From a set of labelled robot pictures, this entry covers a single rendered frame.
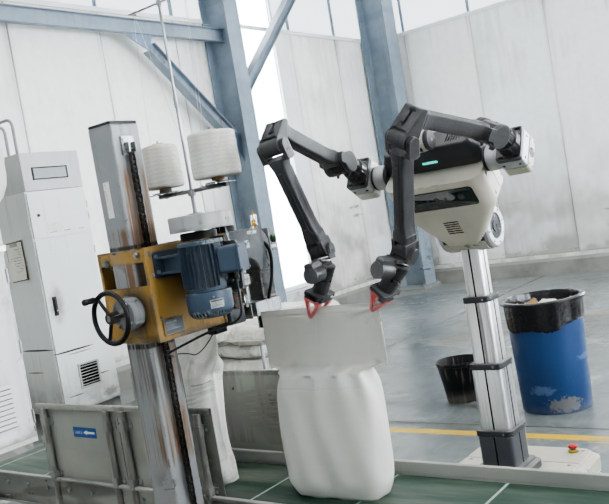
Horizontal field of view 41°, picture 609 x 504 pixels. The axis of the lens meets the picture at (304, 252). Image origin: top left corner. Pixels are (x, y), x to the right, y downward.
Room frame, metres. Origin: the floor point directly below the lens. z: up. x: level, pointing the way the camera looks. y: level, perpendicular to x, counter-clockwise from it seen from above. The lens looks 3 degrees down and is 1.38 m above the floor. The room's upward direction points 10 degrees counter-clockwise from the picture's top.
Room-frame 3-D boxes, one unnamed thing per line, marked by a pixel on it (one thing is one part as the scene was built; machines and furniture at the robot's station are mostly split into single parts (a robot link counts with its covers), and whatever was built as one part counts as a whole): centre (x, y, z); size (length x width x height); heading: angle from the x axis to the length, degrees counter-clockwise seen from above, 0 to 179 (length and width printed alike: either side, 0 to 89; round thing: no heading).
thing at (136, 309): (2.61, 0.60, 1.14); 0.11 x 0.06 x 0.11; 52
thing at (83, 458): (3.13, 0.84, 0.53); 1.05 x 0.02 x 0.41; 52
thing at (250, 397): (3.55, 0.51, 0.53); 1.05 x 0.02 x 0.41; 52
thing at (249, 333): (5.86, 0.31, 0.56); 0.66 x 0.42 x 0.15; 142
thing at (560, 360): (4.64, -1.32, 0.32); 0.51 x 0.48 x 0.65; 142
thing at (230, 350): (5.95, 0.50, 0.44); 0.66 x 0.42 x 0.14; 46
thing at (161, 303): (2.77, 0.50, 1.18); 0.34 x 0.25 x 0.31; 142
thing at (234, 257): (2.58, 0.23, 1.25); 0.10 x 0.08 x 0.12; 167
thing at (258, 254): (3.06, 0.32, 1.21); 0.30 x 0.25 x 0.30; 52
